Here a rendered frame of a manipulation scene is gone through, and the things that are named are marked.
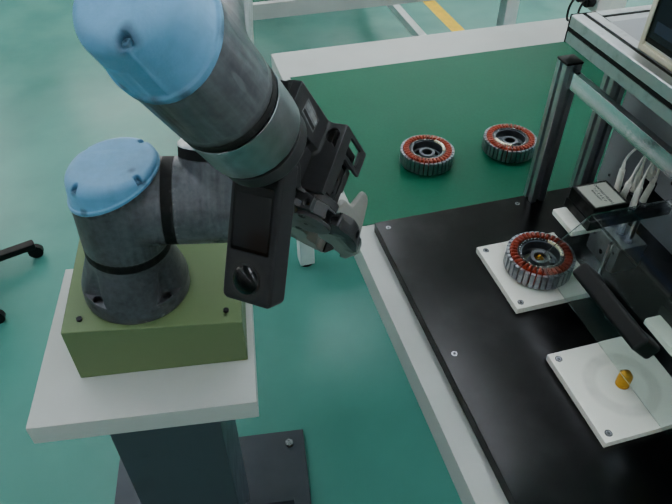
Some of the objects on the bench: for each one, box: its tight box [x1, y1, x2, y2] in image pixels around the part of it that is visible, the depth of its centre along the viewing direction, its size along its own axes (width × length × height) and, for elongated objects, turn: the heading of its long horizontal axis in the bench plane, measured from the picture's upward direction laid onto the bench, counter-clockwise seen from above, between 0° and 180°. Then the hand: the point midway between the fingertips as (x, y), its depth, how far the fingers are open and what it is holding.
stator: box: [400, 134, 455, 176], centre depth 133 cm, size 11×11×4 cm
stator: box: [482, 124, 537, 163], centre depth 136 cm, size 11×11×4 cm
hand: (336, 252), depth 63 cm, fingers closed
